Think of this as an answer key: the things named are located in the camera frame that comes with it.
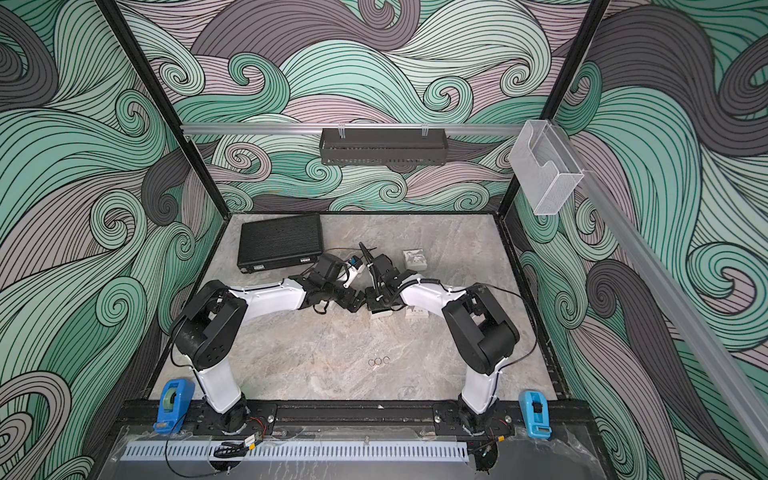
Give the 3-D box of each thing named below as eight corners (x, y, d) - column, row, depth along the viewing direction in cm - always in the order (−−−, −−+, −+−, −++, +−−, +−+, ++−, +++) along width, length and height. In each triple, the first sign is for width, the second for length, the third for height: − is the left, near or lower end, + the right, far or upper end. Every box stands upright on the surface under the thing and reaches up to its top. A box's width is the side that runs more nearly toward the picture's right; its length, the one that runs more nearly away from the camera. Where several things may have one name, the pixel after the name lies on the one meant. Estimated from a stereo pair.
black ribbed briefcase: (239, 275, 103) (233, 265, 98) (247, 230, 117) (242, 220, 112) (322, 264, 106) (320, 254, 101) (321, 222, 120) (318, 212, 115)
